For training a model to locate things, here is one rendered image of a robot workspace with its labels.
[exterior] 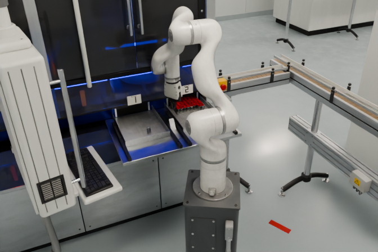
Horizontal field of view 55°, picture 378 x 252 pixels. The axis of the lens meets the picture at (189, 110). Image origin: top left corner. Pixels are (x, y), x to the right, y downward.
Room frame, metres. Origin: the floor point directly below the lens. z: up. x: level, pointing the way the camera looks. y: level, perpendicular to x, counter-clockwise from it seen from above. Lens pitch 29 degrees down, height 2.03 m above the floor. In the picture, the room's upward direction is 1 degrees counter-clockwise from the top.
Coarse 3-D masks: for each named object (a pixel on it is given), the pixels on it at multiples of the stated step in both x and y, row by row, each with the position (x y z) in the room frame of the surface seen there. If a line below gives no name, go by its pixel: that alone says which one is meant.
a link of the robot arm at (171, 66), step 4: (176, 56) 1.81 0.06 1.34; (168, 60) 1.80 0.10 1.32; (172, 60) 1.80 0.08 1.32; (176, 60) 1.81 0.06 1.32; (164, 64) 1.80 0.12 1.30; (168, 64) 1.80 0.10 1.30; (172, 64) 1.80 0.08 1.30; (176, 64) 1.81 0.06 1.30; (168, 68) 1.80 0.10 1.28; (172, 68) 1.80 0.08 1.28; (176, 68) 1.81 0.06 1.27; (168, 72) 1.80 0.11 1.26; (172, 72) 1.80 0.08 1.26; (176, 72) 1.81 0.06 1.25; (168, 76) 1.80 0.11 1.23; (172, 76) 1.80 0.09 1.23; (176, 76) 1.81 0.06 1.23
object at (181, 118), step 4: (200, 96) 2.18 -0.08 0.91; (200, 100) 2.18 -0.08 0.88; (204, 100) 2.12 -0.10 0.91; (164, 104) 2.09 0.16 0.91; (204, 104) 2.12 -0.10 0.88; (208, 104) 2.07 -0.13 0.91; (168, 108) 2.02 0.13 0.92; (204, 108) 2.07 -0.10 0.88; (208, 108) 2.07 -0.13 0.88; (172, 112) 2.02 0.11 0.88; (172, 116) 1.95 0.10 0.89; (176, 116) 1.97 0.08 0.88; (180, 116) 1.97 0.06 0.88; (184, 116) 1.97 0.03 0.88; (176, 120) 1.89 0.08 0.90; (180, 120) 1.92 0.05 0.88; (184, 120) 1.92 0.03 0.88; (180, 124) 1.83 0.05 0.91; (184, 124) 1.87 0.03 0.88; (184, 128) 1.79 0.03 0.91; (184, 132) 1.79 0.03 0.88
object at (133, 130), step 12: (120, 120) 1.94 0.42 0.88; (132, 120) 1.93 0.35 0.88; (144, 120) 1.93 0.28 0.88; (156, 120) 1.93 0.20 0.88; (120, 132) 1.76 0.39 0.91; (132, 132) 1.80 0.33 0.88; (144, 132) 1.80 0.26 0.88; (156, 132) 1.79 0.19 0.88; (168, 132) 1.75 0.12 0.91; (132, 144) 1.67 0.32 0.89
